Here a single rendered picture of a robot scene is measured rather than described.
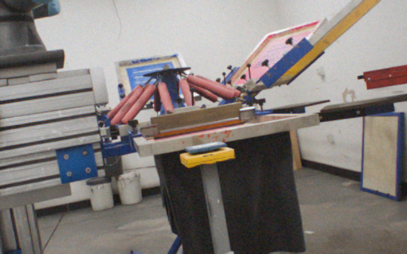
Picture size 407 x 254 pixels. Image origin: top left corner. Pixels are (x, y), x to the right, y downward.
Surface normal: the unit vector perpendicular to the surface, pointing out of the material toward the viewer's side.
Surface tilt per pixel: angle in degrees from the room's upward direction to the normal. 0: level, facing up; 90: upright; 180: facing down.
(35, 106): 90
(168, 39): 90
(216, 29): 90
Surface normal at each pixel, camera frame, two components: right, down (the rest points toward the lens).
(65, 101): 0.29, 0.00
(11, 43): 0.20, -0.29
